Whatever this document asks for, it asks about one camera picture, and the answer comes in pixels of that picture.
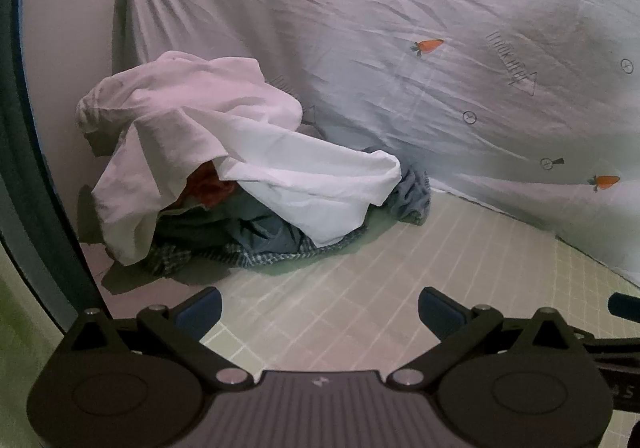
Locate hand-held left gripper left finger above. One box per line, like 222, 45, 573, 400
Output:
61, 286, 256, 387

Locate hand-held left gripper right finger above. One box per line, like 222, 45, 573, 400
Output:
387, 286, 592, 389

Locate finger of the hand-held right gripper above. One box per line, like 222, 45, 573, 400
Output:
607, 292, 640, 320

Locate red checked cloth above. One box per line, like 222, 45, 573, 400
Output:
184, 162, 242, 210

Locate white garment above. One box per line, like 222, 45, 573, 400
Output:
75, 50, 404, 267

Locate blue-green checked cloth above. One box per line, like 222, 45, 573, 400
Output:
144, 222, 372, 280

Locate green grid mat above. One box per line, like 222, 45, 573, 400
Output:
199, 187, 640, 375

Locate blue garment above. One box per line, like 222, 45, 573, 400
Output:
220, 167, 434, 256

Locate carrot print bed sheet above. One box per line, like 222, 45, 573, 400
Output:
112, 0, 640, 290

